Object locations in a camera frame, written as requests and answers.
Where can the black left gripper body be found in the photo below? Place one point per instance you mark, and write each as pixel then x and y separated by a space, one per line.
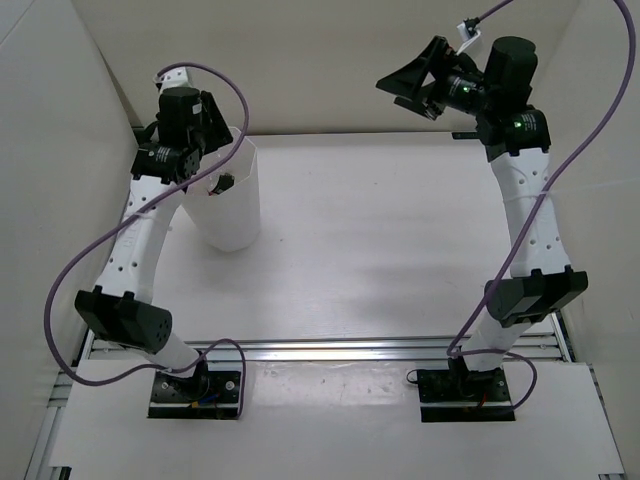
pixel 210 135

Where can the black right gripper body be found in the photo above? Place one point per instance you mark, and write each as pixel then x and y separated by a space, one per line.
pixel 454 89

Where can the black label plastic bottle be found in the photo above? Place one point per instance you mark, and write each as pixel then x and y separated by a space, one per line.
pixel 222 183

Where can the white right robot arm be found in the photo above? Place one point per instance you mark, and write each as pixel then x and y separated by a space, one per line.
pixel 537 278

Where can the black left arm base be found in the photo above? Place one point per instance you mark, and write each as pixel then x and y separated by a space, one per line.
pixel 214 392

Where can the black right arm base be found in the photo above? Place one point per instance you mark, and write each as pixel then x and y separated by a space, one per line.
pixel 443 399

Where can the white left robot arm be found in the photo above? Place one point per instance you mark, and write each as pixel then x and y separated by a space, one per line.
pixel 187 158

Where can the white octagonal bin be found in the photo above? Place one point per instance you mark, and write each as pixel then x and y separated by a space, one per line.
pixel 230 221

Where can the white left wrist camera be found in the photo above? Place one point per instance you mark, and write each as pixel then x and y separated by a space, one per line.
pixel 176 77

